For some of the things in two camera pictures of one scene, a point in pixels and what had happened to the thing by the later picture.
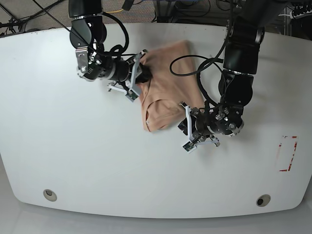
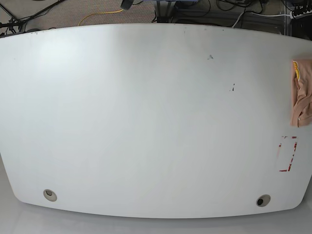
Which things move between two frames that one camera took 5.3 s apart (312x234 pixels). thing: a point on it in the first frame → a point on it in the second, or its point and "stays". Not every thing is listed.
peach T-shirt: (174, 89) → (301, 110)
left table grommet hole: (49, 195) stays
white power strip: (294, 15) stays
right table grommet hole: (263, 200) stays
